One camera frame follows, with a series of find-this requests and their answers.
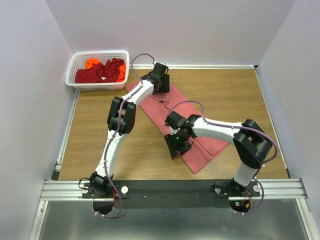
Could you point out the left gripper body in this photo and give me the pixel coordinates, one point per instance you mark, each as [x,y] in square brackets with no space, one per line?
[165,83]

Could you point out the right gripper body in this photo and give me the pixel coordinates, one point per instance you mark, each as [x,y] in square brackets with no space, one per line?
[171,146]

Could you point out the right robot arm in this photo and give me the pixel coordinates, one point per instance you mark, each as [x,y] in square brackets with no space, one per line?
[254,147]

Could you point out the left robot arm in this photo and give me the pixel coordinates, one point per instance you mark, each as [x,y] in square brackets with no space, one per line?
[120,122]

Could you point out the dark red t shirt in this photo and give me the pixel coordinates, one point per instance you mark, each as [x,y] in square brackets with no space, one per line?
[100,72]

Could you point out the orange t shirt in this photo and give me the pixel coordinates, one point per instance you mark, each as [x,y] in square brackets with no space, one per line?
[120,71]

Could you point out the white plastic laundry basket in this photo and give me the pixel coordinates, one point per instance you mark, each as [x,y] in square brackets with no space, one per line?
[98,70]

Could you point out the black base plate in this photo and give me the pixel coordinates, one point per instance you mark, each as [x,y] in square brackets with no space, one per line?
[175,194]

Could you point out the aluminium frame rail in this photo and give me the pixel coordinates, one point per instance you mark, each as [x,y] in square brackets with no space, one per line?
[58,190]

